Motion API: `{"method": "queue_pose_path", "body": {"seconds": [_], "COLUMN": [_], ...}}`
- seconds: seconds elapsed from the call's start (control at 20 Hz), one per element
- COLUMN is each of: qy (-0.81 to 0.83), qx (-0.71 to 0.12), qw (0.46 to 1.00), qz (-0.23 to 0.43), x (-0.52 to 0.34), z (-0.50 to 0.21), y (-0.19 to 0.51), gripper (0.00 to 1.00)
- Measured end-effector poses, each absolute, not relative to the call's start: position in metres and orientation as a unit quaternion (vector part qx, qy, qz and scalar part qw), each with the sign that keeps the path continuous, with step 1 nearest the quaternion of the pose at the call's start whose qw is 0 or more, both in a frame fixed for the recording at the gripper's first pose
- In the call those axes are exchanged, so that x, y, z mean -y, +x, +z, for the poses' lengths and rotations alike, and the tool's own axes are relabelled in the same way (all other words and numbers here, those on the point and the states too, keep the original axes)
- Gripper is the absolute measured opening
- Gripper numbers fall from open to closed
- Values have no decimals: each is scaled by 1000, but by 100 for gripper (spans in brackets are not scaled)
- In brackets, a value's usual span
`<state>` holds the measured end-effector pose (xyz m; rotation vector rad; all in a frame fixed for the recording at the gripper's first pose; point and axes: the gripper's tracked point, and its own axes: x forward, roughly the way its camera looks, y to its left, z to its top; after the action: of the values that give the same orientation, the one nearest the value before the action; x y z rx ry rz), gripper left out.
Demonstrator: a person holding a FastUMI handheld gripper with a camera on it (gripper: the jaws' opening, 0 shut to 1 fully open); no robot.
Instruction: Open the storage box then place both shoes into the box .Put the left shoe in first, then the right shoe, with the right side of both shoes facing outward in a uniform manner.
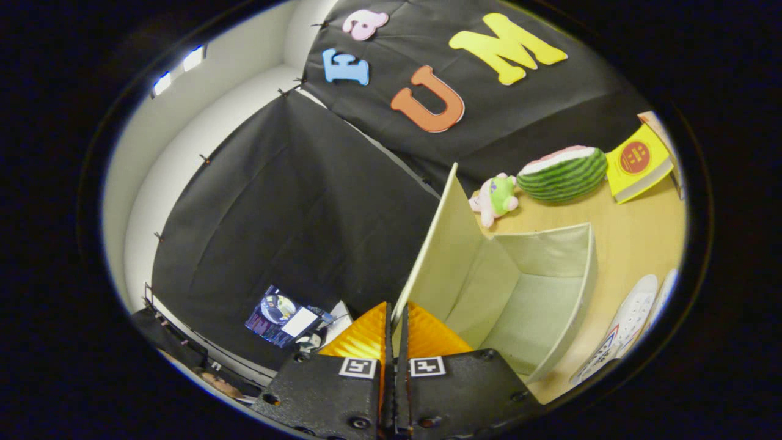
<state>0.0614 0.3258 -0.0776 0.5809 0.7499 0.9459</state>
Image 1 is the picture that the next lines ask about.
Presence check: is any long ceiling light panel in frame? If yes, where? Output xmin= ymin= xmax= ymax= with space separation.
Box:
xmin=152 ymin=46 xmax=205 ymax=97

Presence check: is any yellow book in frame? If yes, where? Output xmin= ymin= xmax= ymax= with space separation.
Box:
xmin=605 ymin=122 xmax=674 ymax=204

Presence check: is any watermelon slice plush toy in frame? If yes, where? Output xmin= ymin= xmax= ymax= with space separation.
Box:
xmin=516 ymin=145 xmax=609 ymax=204

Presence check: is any white plastic case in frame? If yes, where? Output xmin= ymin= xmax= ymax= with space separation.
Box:
xmin=324 ymin=299 xmax=354 ymax=349

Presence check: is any pink and green plush toy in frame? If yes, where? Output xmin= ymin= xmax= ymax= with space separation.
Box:
xmin=469 ymin=173 xmax=520 ymax=229

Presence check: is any white canvas shoe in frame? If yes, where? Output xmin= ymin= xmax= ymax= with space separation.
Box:
xmin=569 ymin=274 xmax=660 ymax=387
xmin=645 ymin=268 xmax=680 ymax=332

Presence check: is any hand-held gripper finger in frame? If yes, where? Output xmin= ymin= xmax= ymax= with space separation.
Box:
xmin=394 ymin=301 xmax=544 ymax=440
xmin=250 ymin=301 xmax=392 ymax=440

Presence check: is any cream fabric storage box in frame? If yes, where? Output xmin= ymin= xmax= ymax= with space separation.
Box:
xmin=391 ymin=162 xmax=599 ymax=386

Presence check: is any computer screen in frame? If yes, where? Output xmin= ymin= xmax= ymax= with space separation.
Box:
xmin=246 ymin=285 xmax=334 ymax=349

